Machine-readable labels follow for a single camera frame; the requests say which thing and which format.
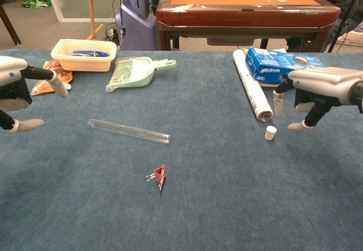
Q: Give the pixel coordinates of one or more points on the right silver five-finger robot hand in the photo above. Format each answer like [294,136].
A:
[323,80]

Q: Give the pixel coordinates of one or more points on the blue felt table cover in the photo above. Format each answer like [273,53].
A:
[198,137]

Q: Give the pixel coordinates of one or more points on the orange spout pouch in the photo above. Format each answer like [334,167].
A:
[39,88]

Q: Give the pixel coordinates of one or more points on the blue snack packet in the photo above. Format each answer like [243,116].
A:
[90,53]

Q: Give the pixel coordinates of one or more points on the green dustpan brush set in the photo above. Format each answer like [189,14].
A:
[130,75]

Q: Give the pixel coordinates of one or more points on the green bag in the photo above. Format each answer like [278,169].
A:
[37,2]

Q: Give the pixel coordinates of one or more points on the small white ball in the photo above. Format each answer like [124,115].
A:
[270,133]

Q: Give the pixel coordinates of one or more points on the clear plastic tube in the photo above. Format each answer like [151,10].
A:
[127,131]

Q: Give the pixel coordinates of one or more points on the blue Oreo cookie box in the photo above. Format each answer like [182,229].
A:
[266,60]

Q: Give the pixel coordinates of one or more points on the cream plastic food container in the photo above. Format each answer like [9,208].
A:
[85,63]

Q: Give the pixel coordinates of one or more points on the black tripod stand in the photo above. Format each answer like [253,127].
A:
[344,24]

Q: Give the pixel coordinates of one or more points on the wooden pole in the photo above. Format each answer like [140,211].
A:
[91,6]

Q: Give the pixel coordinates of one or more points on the white plastic basket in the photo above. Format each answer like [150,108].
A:
[351,39]

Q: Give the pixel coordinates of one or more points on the white paper roll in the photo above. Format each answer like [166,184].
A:
[252,89]

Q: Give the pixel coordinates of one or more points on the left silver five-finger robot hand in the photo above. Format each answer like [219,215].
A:
[11,66]

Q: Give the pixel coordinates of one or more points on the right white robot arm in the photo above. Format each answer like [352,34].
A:
[358,95]

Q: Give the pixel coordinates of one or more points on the brown mahjong table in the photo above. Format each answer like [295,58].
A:
[241,18]

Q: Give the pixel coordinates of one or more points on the dark brown table leg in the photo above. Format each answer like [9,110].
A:
[11,26]

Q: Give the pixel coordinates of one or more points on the red binder clip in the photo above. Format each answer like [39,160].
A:
[159,173]

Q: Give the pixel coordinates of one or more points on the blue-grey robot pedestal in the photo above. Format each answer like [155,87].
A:
[136,26]

